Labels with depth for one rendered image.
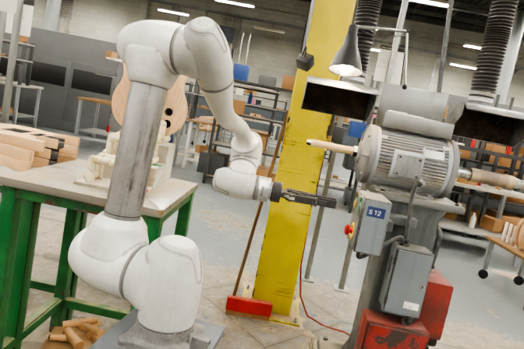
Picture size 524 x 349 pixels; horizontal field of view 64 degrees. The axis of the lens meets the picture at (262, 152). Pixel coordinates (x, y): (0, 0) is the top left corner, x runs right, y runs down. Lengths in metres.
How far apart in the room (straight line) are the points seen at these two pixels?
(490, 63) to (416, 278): 0.94
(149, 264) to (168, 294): 0.09
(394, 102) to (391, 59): 1.57
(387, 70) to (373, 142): 1.81
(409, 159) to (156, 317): 1.10
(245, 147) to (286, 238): 1.37
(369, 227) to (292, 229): 1.30
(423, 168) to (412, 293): 0.49
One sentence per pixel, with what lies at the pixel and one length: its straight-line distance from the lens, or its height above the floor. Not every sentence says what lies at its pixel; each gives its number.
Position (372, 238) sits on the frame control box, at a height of 0.98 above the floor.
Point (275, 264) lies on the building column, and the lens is 2.87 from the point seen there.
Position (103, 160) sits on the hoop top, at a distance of 1.73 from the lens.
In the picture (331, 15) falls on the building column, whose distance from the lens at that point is 2.76.
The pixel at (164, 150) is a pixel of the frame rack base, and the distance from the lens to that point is 1.96.
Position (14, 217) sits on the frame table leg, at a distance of 1.84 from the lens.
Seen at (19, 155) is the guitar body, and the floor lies 0.96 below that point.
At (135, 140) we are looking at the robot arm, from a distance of 1.17.
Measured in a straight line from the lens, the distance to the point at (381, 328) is 1.83.
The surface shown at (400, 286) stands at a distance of 1.80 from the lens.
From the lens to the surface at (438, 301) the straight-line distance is 1.97.
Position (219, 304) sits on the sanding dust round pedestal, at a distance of 3.01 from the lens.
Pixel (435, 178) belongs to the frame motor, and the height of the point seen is 1.22.
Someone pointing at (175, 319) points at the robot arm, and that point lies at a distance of 1.16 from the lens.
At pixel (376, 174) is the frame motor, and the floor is 1.18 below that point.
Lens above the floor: 1.36
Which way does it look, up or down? 6 degrees down
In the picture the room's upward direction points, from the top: 11 degrees clockwise
